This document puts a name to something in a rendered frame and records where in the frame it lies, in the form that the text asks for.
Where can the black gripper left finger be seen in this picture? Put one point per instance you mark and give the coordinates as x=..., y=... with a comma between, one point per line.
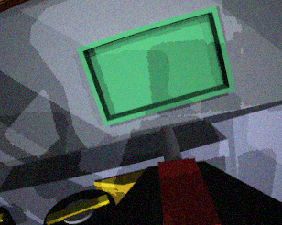
x=142, y=205

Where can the green tray floor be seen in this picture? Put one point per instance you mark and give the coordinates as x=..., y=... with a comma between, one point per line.
x=157, y=65

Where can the red-headed stop pin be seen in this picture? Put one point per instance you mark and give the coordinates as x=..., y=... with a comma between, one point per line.
x=185, y=198

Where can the green tray rim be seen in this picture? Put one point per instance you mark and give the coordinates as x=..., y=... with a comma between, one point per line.
x=216, y=31

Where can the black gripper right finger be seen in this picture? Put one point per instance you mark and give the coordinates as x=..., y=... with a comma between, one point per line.
x=237, y=203

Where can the grey-lavender ramp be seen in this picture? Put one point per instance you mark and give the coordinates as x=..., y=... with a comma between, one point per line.
x=246, y=144

